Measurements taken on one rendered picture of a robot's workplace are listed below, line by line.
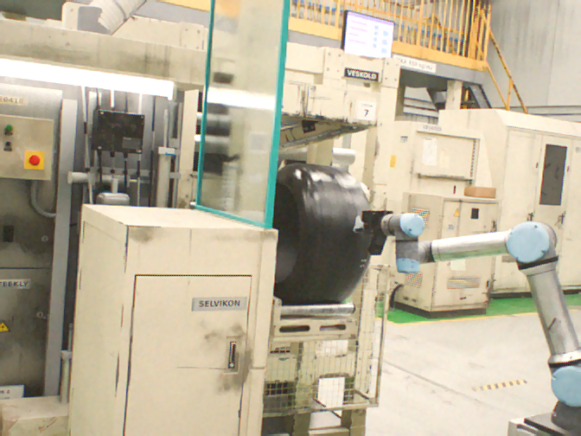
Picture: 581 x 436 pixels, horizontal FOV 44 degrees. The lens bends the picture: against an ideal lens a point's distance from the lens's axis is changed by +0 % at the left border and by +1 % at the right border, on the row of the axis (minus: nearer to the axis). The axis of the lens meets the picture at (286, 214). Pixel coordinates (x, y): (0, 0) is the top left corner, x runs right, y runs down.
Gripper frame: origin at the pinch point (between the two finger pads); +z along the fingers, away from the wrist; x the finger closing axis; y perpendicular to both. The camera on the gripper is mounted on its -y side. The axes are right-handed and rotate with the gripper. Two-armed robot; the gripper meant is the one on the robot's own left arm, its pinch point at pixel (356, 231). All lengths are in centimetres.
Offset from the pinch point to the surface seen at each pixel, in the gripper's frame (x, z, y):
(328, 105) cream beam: -10, 40, 54
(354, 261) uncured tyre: -1.4, 2.9, -11.2
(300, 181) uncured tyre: 16.4, 14.0, 18.1
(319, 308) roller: 5.4, 16.3, -29.5
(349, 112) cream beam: -21, 41, 52
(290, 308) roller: 18.0, 16.3, -29.3
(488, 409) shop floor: -184, 128, -107
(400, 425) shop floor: -109, 119, -108
